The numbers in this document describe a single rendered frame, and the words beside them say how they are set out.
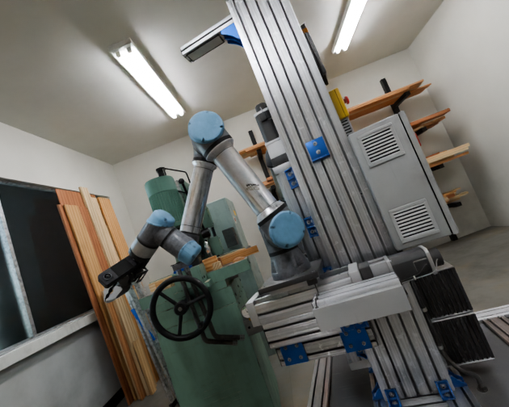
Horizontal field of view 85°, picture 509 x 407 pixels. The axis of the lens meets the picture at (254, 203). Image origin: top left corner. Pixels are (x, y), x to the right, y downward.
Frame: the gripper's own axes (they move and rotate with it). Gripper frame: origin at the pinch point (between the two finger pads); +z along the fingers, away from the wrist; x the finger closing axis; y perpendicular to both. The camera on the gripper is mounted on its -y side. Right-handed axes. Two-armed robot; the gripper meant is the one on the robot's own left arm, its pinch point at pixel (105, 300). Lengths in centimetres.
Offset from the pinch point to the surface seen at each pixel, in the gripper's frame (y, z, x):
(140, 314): 110, 88, 27
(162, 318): 49, 29, -6
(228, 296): 60, 1, -25
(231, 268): 61, -11, -17
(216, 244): 89, -5, 5
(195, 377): 51, 40, -37
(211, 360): 54, 30, -38
